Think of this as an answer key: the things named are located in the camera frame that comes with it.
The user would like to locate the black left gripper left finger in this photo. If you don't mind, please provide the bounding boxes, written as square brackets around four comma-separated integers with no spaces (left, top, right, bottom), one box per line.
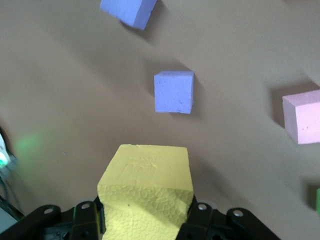
[7,199,107,240]

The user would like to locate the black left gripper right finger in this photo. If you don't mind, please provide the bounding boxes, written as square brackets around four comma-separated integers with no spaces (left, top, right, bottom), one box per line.
[174,197,281,240]

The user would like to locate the yellow foam cube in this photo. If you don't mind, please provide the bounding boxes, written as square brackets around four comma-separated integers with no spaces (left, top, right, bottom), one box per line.
[96,143,195,240]

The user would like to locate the purple foam cube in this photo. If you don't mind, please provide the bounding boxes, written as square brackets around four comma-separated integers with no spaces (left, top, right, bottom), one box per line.
[153,70,195,115]
[99,0,158,31]

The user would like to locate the pink foam cube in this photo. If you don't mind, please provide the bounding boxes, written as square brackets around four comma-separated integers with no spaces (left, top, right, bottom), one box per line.
[282,89,320,145]

